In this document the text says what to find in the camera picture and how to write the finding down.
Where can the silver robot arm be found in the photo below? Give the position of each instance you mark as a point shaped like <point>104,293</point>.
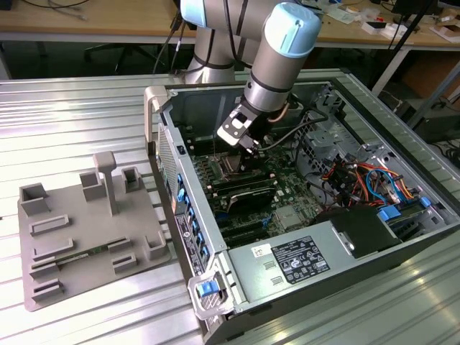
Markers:
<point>273,64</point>

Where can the black RAM slot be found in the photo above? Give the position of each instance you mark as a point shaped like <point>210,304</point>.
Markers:
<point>201,139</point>
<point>201,149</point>
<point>201,146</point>
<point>201,142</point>

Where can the black expansion slot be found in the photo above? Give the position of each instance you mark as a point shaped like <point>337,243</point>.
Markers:
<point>244,224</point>
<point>248,235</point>

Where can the metal drive cage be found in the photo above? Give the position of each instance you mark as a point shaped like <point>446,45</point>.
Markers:
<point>323,140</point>

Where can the green motherboard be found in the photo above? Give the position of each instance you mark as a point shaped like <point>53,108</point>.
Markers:
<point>287,187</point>

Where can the black graphics card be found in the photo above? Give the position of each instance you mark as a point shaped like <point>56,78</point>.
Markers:
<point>251,201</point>

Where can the silver chipset heatsink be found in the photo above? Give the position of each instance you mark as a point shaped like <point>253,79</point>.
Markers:
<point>290,217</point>

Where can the white sticker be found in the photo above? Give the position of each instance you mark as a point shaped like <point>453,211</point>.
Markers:
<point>261,249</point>

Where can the black power supply label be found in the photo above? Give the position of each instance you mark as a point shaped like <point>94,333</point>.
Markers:
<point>300,260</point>

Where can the grey power supply unit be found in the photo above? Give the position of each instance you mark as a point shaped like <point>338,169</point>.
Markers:
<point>251,276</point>

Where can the blue disk carrier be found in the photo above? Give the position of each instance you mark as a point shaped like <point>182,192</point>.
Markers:
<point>390,212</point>

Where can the white box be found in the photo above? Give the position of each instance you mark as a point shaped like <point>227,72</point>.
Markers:
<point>390,30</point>

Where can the blue case latch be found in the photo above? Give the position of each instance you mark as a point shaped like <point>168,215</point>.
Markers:
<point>206,290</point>

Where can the small blue clip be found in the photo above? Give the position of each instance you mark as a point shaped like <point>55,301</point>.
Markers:
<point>424,201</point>

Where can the black box under desk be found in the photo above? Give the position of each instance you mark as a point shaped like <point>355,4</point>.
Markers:
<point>442,125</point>

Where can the open PC case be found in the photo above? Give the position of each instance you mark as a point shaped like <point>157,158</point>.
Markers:
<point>359,280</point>

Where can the wooden desk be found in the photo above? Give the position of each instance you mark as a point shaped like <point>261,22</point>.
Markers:
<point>108,18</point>

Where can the grey parts rack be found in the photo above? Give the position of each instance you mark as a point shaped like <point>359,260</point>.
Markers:
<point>90,223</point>

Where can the brown tray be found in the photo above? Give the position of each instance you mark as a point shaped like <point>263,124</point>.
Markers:
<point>447,32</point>

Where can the green RAM stick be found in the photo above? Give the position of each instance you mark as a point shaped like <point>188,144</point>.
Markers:
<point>82,256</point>

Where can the black air duct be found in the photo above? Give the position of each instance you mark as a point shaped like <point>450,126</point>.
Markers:
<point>363,226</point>

